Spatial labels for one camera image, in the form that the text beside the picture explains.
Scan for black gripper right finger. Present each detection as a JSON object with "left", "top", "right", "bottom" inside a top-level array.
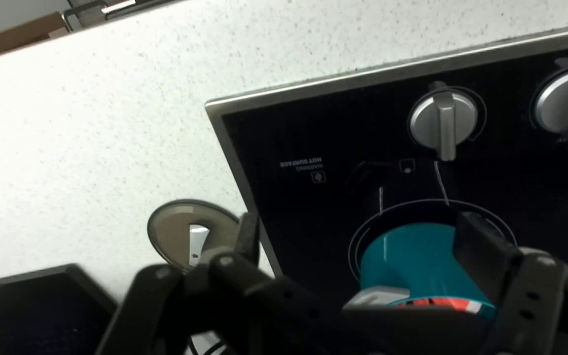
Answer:
[{"left": 453, "top": 208, "right": 568, "bottom": 355}]

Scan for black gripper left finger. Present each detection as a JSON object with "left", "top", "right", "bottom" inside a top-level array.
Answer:
[{"left": 94, "top": 210, "right": 260, "bottom": 355}]

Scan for glass pot lid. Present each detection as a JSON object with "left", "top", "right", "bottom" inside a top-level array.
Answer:
[{"left": 146, "top": 196, "right": 244, "bottom": 273}]

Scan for red object inside pot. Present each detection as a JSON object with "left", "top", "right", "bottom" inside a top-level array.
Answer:
[{"left": 404, "top": 295, "right": 481, "bottom": 315}]

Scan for flat black tablet device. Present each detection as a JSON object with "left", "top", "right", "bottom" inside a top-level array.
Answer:
[{"left": 0, "top": 259, "right": 120, "bottom": 355}]

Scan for black glass cooktop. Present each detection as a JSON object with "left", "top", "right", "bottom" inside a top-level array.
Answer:
[{"left": 203, "top": 21, "right": 568, "bottom": 355}]

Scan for wooden lower cabinets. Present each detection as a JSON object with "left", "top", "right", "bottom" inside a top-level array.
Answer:
[{"left": 0, "top": 9, "right": 71, "bottom": 64}]

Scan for blue pot with white handles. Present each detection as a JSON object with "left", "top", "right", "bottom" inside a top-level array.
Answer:
[{"left": 357, "top": 220, "right": 501, "bottom": 321}]

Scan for silver cabinet handle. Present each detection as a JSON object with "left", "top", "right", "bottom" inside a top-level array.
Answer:
[{"left": 65, "top": 0, "right": 142, "bottom": 21}]

